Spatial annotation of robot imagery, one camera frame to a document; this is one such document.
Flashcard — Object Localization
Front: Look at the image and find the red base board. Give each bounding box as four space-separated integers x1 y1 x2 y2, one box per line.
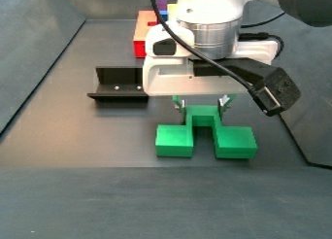
132 11 159 58

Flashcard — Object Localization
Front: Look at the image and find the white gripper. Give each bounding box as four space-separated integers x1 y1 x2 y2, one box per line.
143 21 277 114

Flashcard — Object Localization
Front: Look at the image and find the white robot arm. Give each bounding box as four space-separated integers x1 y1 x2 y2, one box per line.
143 0 332 116

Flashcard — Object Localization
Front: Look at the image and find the green bridge-shaped block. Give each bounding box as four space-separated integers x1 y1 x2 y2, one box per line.
156 105 259 159

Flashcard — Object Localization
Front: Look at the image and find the blue post right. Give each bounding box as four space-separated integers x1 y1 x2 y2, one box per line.
160 11 168 21

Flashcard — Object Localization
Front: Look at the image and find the purple post right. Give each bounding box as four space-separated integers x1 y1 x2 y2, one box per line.
157 0 168 11

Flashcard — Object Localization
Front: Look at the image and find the black angle fixture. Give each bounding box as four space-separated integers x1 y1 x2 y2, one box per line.
87 66 149 102

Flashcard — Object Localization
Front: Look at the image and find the black cable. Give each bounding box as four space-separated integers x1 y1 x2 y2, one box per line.
148 0 287 101

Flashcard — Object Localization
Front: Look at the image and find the yellow long bar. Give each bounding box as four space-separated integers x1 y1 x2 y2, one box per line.
167 4 176 20

